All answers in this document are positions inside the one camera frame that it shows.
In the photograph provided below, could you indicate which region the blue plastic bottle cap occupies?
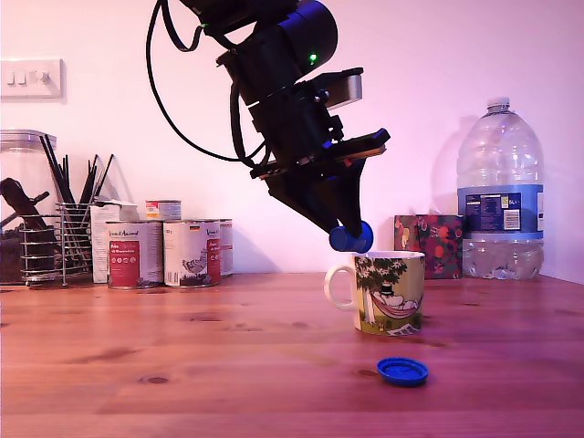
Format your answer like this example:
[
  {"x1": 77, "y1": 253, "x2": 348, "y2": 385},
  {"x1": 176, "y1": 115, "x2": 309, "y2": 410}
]
[{"x1": 376, "y1": 356, "x2": 431, "y2": 389}]

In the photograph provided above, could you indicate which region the large clear water bottle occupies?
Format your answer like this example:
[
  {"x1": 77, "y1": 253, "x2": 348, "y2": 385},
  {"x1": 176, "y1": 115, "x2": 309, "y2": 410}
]
[{"x1": 455, "y1": 96, "x2": 546, "y2": 281}]

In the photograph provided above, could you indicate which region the chicken print food can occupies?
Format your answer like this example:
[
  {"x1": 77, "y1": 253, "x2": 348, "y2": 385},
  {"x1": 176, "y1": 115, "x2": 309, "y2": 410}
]
[{"x1": 162, "y1": 219, "x2": 223, "y2": 289}]

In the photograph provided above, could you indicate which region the chrome wire utensil rack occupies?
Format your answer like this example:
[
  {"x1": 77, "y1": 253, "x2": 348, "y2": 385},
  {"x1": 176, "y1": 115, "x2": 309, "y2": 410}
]
[{"x1": 19, "y1": 202, "x2": 96, "y2": 288}]

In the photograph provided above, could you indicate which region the red label food can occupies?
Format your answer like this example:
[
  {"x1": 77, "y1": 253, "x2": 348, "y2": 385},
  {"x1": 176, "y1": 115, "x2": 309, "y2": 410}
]
[{"x1": 105, "y1": 220, "x2": 165, "y2": 290}]

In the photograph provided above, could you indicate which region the small orange label tin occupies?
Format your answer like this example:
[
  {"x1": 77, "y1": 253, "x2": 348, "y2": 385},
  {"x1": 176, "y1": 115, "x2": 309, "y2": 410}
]
[{"x1": 145, "y1": 199, "x2": 183, "y2": 223}]

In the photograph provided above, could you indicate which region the white wall switch plate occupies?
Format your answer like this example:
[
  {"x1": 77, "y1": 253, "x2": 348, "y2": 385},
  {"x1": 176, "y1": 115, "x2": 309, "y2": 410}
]
[{"x1": 0, "y1": 57, "x2": 65, "y2": 99}]

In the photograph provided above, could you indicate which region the long black looping cable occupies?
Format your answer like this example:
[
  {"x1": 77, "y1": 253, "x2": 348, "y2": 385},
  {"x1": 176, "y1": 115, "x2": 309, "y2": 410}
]
[{"x1": 145, "y1": 0, "x2": 268, "y2": 163}]

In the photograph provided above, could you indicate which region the floral patterned box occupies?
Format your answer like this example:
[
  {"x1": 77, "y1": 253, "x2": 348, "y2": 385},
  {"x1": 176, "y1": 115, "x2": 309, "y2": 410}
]
[{"x1": 393, "y1": 214, "x2": 465, "y2": 281}]

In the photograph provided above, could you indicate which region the clear glass storage jar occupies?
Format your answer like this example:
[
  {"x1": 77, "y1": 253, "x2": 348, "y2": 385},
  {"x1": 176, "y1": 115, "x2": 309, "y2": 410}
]
[{"x1": 0, "y1": 128, "x2": 59, "y2": 287}]

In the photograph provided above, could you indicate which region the partly hidden food can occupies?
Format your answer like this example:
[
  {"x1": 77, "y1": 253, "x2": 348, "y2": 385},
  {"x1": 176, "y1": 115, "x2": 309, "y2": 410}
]
[{"x1": 219, "y1": 218, "x2": 235, "y2": 279}]

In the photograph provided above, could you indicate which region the white carton box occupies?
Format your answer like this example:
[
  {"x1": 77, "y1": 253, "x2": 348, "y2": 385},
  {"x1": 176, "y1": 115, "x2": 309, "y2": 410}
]
[{"x1": 89, "y1": 200, "x2": 141, "y2": 285}]

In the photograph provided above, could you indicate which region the dark wooden utensil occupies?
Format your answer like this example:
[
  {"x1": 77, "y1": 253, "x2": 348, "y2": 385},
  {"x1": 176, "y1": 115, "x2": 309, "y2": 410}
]
[{"x1": 0, "y1": 177, "x2": 52, "y2": 232}]

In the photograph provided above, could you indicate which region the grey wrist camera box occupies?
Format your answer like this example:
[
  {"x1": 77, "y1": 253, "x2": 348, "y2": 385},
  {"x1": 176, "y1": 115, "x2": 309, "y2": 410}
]
[{"x1": 314, "y1": 67, "x2": 366, "y2": 111}]

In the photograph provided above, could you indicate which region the blue coffee capsule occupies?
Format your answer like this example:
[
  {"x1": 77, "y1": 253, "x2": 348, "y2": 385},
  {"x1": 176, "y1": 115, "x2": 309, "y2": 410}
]
[{"x1": 328, "y1": 220, "x2": 375, "y2": 255}]

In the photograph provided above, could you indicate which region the illustrated hammock cartoon mug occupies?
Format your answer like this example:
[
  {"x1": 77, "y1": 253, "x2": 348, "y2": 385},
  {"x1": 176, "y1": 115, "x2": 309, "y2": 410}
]
[{"x1": 323, "y1": 250, "x2": 427, "y2": 338}]

